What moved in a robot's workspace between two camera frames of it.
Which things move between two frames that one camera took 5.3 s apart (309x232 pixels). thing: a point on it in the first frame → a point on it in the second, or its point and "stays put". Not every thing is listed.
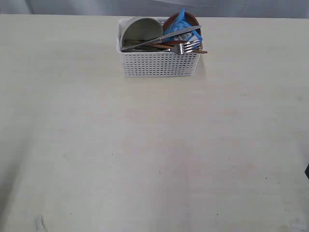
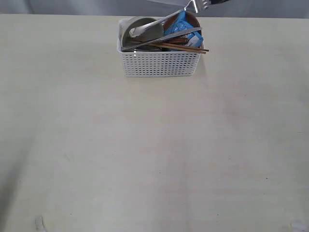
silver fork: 180,48 → 136,31
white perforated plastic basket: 155,64 stays put
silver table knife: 160,39 stays put
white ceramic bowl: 133,31 stays put
